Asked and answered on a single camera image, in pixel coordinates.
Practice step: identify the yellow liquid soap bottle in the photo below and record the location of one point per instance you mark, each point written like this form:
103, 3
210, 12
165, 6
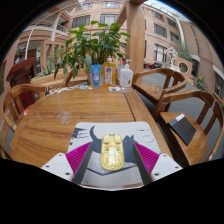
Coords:
109, 75

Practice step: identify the spiky green agave plant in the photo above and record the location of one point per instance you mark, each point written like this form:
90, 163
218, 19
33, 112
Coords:
49, 68

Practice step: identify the dark red wooden pedestal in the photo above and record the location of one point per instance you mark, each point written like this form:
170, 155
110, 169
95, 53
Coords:
20, 75

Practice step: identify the leafy potted plant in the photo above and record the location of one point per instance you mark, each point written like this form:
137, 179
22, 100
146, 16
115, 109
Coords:
90, 43

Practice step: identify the wooden armchair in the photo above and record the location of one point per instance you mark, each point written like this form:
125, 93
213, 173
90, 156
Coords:
190, 150
153, 91
6, 113
68, 78

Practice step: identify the white pump bottle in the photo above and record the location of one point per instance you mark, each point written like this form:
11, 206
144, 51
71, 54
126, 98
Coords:
126, 77

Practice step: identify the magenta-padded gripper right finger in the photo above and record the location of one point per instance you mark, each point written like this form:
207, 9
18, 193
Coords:
161, 165

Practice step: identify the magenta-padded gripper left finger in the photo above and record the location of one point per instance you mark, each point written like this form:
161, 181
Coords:
60, 164

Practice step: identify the black notebook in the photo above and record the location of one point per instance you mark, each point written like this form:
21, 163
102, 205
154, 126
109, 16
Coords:
182, 130

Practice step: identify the grey cat-print mouse pad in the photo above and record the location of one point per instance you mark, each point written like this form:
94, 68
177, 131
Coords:
143, 136

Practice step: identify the white abstract sculpture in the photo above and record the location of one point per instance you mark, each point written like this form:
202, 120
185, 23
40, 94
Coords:
172, 56

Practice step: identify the yellow flowering plant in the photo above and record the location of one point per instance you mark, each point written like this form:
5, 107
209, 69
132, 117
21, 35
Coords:
200, 83

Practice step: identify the blue tube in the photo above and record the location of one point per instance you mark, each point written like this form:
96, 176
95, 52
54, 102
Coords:
96, 76

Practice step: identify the yellow computer mouse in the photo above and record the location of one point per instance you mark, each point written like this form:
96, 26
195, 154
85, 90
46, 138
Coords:
112, 153

